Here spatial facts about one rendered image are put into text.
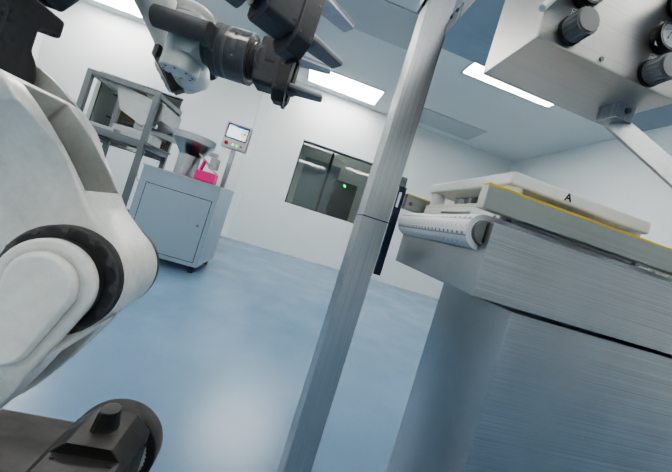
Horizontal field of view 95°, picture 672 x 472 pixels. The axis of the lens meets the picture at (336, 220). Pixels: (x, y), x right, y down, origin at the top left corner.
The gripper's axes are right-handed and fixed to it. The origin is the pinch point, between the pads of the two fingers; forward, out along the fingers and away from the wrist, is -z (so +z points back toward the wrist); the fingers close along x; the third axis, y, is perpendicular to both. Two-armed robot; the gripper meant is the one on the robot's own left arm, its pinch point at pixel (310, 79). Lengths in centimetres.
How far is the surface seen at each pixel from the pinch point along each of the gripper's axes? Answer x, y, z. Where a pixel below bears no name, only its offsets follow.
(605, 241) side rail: 15, 14, -48
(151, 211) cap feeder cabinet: 58, -194, 128
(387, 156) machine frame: 6.3, -10.8, -18.8
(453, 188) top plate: 10.9, -0.9, -31.2
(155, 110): -32, -260, 193
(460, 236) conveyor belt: 20.2, 13.7, -28.9
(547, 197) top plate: 11.2, 12.9, -39.5
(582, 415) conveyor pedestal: 41, 8, -58
